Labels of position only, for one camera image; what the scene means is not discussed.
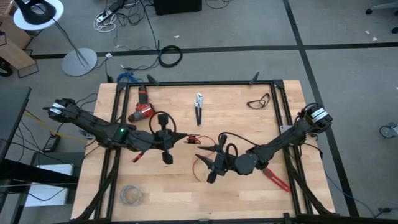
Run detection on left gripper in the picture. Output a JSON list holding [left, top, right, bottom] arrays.
[[150, 113, 188, 166]]

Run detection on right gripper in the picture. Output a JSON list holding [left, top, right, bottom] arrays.
[[195, 134, 238, 184]]

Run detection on red cord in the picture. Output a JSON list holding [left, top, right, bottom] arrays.
[[187, 134, 217, 183]]

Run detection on grey cloth bundle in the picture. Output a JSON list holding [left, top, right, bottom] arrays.
[[247, 92, 271, 110]]

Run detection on red utility knife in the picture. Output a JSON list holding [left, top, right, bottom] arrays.
[[262, 167, 292, 193]]

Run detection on black power adapter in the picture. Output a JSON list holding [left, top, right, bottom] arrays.
[[42, 134, 62, 153]]

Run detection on black box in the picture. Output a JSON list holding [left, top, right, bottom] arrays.
[[154, 0, 203, 16]]

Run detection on white power strip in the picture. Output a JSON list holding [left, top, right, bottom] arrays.
[[95, 9, 113, 24]]

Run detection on white box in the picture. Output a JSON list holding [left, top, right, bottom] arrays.
[[24, 164, 75, 208]]

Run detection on black desk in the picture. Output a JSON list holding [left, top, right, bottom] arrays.
[[0, 86, 80, 187]]

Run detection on grey caster wheel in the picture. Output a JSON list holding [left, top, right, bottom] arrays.
[[379, 122, 398, 139]]

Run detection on wooden cabinet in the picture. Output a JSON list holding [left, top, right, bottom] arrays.
[[0, 0, 37, 71]]

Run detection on black headset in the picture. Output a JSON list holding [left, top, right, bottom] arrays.
[[14, 0, 58, 26]]

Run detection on grey office chair base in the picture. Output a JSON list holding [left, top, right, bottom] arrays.
[[365, 1, 398, 34]]

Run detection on red cordless drill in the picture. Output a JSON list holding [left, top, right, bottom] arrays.
[[127, 85, 156, 123]]

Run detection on black aluminium table frame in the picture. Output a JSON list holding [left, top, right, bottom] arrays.
[[73, 79, 336, 224]]

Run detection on black pointed frame bracket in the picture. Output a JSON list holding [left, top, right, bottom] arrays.
[[248, 71, 261, 86], [146, 73, 161, 86]]

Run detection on blue cable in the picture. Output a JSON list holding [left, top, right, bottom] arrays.
[[116, 71, 136, 84]]

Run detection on black coiled cable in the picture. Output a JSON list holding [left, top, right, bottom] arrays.
[[158, 45, 184, 68]]

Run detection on white round pedestal table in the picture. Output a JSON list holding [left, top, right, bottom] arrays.
[[13, 0, 98, 78]]

